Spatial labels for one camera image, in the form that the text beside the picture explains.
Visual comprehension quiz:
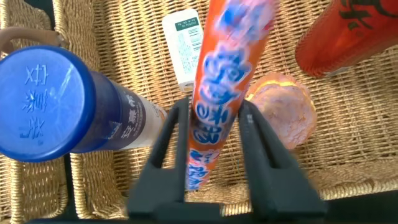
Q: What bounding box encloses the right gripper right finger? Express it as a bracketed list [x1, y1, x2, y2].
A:
[238, 99, 328, 219]

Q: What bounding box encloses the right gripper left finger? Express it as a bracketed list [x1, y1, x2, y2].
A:
[127, 96, 191, 218]

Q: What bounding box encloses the orange sausage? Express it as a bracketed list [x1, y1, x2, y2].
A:
[185, 0, 279, 191]

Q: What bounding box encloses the indigo capped drink bottle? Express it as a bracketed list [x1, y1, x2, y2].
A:
[0, 45, 169, 163]

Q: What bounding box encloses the wicker basket holding food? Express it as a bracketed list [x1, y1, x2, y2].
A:
[0, 0, 398, 220]

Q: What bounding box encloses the pink round bun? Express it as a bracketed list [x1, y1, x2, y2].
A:
[244, 73, 318, 151]

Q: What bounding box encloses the small white milk carton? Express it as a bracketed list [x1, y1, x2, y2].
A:
[161, 8, 205, 93]

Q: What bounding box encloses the tall red drink can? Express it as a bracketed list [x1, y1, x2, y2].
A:
[294, 0, 398, 78]

